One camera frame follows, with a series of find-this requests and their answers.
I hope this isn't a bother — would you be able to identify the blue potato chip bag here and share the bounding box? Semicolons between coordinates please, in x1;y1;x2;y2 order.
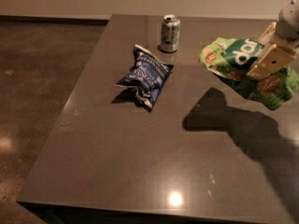
116;45;174;110

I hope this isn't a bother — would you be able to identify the green rice chip bag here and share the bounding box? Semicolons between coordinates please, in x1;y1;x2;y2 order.
199;37;299;110

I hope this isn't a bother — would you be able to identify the green white soda can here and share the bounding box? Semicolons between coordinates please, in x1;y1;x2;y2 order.
161;14;180;53

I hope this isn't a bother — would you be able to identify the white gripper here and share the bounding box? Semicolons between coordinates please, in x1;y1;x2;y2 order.
247;0;299;81

